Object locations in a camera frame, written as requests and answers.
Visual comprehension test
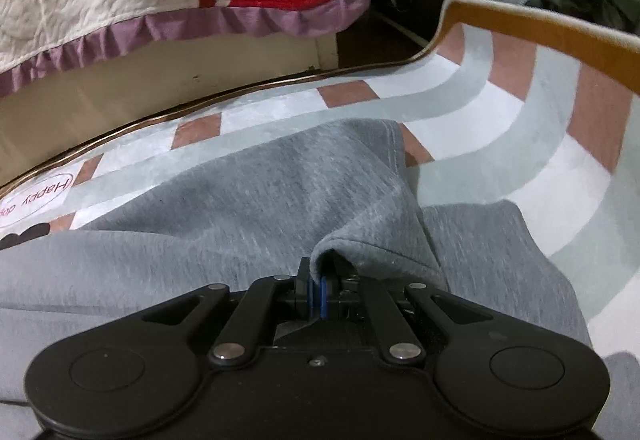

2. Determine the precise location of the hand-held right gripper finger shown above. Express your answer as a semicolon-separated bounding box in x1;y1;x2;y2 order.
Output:
142;257;321;366
320;270;496;366

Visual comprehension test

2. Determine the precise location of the grey t-shirt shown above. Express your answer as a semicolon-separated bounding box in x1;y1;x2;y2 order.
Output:
0;119;640;440

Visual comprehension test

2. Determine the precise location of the checked pink and white rug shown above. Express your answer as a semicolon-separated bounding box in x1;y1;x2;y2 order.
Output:
0;0;640;363

